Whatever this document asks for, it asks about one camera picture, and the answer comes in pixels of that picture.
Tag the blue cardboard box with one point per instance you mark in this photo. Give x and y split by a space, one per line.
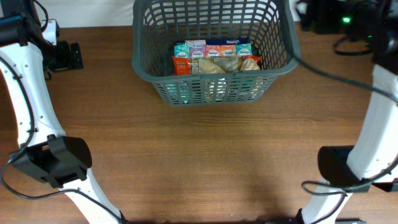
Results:
212 48

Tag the beige snack bag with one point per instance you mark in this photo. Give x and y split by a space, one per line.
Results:
223 89

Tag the teal white wipes pack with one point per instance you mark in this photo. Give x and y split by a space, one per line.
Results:
179 93

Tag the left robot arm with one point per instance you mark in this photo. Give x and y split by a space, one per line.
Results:
30 53

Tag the grey plastic basket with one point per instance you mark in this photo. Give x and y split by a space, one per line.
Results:
158 25

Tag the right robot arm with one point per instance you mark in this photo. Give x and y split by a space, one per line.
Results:
372 161

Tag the green lid jar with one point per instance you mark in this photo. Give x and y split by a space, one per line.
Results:
240 86

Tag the orange pasta packet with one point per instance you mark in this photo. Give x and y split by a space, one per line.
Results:
182 65

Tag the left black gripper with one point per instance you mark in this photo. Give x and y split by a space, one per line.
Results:
68 61

